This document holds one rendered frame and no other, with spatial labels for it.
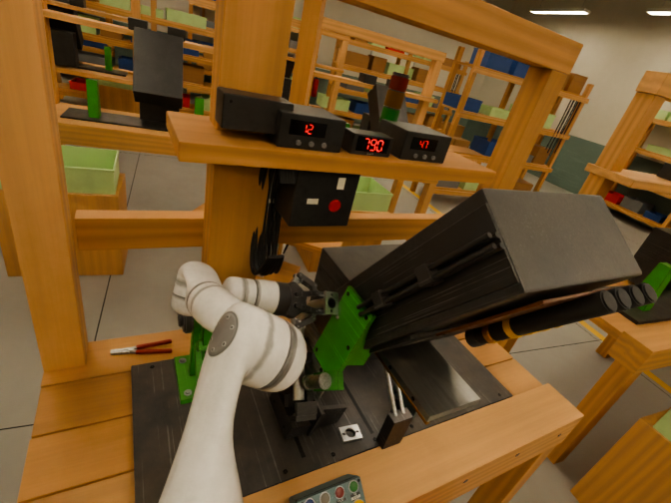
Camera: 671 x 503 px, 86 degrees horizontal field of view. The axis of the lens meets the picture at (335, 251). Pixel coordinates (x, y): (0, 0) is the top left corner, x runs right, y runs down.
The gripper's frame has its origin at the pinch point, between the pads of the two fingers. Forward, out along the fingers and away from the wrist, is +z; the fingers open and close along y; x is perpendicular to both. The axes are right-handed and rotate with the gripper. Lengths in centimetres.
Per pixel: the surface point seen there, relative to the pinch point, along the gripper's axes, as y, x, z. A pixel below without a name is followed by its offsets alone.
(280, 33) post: 53, -16, -25
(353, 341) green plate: -9.0, -8.4, 3.0
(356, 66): 544, 391, 345
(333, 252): 16.5, 9.3, 9.7
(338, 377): -17.1, -3.2, 3.0
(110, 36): 463, 522, -59
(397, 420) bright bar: -27.3, -5.9, 19.4
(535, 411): -29, -13, 76
